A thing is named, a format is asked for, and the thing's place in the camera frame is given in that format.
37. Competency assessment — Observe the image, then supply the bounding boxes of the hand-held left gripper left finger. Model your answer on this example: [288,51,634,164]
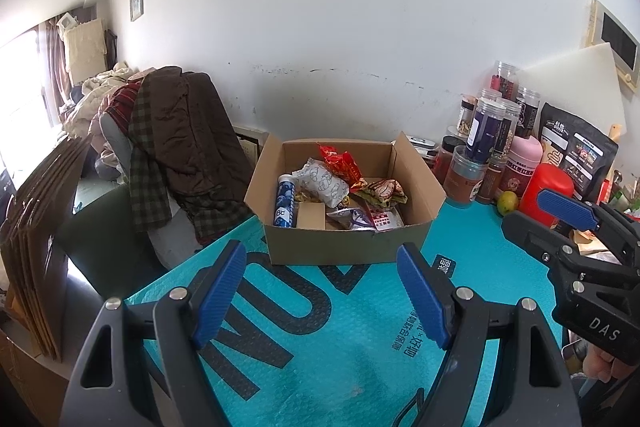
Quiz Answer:
[62,239,248,427]

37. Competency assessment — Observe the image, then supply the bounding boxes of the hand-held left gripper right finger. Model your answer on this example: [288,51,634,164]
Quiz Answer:
[396,242,583,427]

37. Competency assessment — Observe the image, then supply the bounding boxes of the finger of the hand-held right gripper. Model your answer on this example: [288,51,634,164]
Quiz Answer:
[501,211,599,279]
[537,188,640,267]

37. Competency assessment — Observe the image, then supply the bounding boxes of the red and white snack packet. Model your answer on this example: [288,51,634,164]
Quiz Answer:
[366,204,404,231]

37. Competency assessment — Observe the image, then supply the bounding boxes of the green brown snack packet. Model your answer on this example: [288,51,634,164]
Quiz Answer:
[356,179,409,208]

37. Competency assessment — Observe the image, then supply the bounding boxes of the blue tablet tube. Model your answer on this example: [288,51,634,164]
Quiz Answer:
[273,174,300,229]

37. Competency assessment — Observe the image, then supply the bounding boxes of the white bread packet with drawings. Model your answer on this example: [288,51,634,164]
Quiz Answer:
[294,158,351,208]

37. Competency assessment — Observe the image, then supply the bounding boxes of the person's right hand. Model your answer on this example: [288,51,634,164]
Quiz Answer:
[562,339,632,382]

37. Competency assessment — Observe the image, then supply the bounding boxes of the red canister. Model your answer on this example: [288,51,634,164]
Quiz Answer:
[518,164,576,229]

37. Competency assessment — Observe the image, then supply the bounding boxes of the small black card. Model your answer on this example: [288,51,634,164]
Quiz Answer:
[432,254,457,279]

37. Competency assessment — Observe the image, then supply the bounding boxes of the green fruit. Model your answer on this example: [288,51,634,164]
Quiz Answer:
[496,190,519,214]

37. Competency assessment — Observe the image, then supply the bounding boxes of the black printed pouch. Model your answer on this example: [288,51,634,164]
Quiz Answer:
[538,102,620,204]

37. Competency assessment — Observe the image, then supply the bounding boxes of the pink canister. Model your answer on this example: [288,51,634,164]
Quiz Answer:
[500,136,544,201]

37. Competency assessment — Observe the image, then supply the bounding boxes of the red brown spice jar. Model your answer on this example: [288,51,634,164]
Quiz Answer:
[475,157,507,206]

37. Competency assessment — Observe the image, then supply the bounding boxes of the wide jar of brown powder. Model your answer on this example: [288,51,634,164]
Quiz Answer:
[443,146,489,208]

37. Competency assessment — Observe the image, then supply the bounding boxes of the teal bubble mat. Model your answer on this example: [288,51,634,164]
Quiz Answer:
[122,194,576,427]

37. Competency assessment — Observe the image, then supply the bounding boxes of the plastic jar of nuts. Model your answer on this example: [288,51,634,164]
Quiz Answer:
[497,99,522,154]

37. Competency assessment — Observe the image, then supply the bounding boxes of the purple and white packet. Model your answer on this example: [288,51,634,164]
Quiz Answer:
[326,207,374,231]

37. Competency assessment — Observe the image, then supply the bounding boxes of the grey chair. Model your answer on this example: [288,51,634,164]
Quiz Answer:
[96,112,206,270]

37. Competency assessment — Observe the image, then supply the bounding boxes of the dark label plastic jar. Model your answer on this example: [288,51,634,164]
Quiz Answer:
[515,87,542,138]

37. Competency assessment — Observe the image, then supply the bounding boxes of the purple label plastic jar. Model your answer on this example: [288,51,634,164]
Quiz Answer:
[465,98,508,164]

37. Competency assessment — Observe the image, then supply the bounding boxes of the white foam board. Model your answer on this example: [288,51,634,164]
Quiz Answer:
[519,43,629,144]

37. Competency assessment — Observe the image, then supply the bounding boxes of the small inner cardboard box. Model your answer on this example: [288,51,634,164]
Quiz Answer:
[295,202,327,230]

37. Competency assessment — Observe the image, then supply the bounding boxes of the small dark lid jar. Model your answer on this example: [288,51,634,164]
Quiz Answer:
[432,136,464,188]

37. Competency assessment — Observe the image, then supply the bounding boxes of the dark green chair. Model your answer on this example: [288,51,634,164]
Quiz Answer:
[54,184,168,300]

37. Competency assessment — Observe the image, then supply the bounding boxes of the small jar of mixed nuts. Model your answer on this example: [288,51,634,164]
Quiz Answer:
[457,94,479,136]

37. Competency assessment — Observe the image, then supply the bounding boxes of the tall jar of red fruit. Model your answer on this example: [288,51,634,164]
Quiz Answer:
[490,61,521,100]

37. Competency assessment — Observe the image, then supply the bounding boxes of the green plaid cloth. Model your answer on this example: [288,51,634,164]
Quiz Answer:
[128,79,173,234]

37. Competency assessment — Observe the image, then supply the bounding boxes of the silver flat device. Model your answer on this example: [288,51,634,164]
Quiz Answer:
[404,134,442,158]

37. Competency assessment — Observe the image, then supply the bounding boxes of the framed black board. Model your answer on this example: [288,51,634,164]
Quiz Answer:
[580,0,640,88]

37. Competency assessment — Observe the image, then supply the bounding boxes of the stack of flat cardboard sheets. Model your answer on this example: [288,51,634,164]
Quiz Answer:
[0,133,97,364]

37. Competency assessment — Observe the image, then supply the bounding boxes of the red striped cloth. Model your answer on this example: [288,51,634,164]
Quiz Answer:
[101,84,147,134]

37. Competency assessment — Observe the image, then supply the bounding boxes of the pile of cream bedding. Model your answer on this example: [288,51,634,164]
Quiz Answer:
[61,62,138,144]

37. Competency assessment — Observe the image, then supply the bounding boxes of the cream lace cloth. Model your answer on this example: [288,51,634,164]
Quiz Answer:
[59,14,107,86]

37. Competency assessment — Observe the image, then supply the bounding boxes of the brown curtain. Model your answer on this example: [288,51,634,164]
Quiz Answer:
[36,19,68,130]

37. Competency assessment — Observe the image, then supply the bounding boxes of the black cable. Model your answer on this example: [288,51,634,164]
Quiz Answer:
[392,384,433,427]

